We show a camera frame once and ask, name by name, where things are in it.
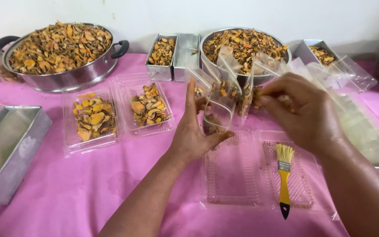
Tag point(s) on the person's right hand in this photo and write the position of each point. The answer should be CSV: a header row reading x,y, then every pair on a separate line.
x,y
308,115

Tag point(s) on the person's left hand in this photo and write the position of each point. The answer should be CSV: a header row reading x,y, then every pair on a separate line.
x,y
189,138

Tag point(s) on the small clear zip bag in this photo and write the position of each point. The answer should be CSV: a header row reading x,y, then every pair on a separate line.
x,y
220,113

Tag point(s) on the clear zip bag with slices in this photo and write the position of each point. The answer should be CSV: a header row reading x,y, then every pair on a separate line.
x,y
268,70

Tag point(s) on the pile of long clear bags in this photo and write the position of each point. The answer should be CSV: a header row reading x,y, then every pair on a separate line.
x,y
357,121

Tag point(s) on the empty clear clamshell box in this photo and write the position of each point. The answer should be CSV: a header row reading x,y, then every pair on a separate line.
x,y
235,171

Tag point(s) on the steel colander bowl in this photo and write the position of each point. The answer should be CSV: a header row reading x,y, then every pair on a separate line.
x,y
258,79

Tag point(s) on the flat clear plastic bag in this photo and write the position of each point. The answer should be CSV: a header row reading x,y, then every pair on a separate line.
x,y
354,74

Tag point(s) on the small metal tin with slices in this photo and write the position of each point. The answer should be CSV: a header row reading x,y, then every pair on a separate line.
x,y
317,52
161,56

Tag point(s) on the clear clamshell box with slices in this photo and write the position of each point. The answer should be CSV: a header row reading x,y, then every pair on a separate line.
x,y
110,115

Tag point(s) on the small empty metal tin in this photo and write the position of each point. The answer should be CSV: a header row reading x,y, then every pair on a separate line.
x,y
186,56

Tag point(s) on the heap of dried turmeric slices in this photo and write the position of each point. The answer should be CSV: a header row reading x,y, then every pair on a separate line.
x,y
59,46
242,44

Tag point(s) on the pink tablecloth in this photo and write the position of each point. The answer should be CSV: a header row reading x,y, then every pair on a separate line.
x,y
77,191

